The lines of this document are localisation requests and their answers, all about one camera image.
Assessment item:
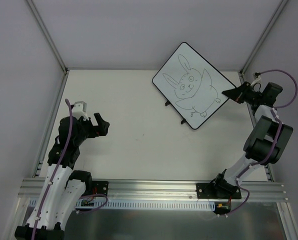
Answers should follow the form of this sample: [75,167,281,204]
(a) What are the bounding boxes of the whiteboard with rabbit drawing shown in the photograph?
[152,42,236,130]

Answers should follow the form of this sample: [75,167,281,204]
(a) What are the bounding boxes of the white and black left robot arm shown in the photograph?
[14,113,110,240]

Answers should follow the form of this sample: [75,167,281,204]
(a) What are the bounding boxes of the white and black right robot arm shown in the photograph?
[209,82,293,199]

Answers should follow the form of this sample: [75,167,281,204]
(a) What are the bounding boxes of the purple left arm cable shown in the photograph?
[30,98,76,240]

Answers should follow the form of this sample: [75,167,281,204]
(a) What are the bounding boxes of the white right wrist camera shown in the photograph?
[250,72,261,87]

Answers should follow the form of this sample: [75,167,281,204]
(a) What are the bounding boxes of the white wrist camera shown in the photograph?
[71,101,90,121]
[250,72,261,87]

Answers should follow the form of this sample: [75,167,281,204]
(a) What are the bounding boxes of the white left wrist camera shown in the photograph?
[71,101,90,121]

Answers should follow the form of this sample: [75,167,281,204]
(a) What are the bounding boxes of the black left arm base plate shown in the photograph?
[89,180,109,196]

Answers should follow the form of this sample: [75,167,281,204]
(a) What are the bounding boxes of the aluminium mounting rail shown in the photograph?
[17,176,289,201]

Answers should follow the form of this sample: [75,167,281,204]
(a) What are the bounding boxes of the right aluminium frame post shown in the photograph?
[239,0,290,76]

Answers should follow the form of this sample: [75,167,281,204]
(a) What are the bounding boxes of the aluminium frame post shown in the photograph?
[239,0,290,76]
[25,0,68,74]

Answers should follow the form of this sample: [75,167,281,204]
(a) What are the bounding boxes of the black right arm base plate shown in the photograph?
[195,182,242,200]

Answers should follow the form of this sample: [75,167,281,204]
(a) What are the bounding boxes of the white slotted cable duct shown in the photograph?
[28,198,216,212]

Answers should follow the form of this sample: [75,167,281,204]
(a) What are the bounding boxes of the left aluminium frame post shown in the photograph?
[25,0,68,74]

